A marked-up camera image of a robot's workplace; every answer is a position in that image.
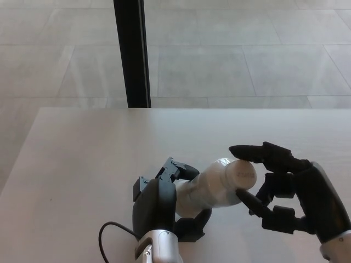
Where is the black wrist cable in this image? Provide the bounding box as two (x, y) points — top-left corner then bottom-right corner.
(98, 221), (144, 263)

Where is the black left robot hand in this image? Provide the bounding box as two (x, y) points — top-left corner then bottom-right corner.
(132, 157), (213, 243)

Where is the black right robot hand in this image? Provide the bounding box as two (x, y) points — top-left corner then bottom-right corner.
(228, 141), (348, 244)

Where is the black vertical frame post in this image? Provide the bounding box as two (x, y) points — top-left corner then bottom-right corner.
(113, 0), (152, 108)

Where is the white screw cap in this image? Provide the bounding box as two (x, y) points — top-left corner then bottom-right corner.
(224, 159), (257, 191)

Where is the clear plastic bottle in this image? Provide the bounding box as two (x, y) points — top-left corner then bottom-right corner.
(173, 157), (242, 218)

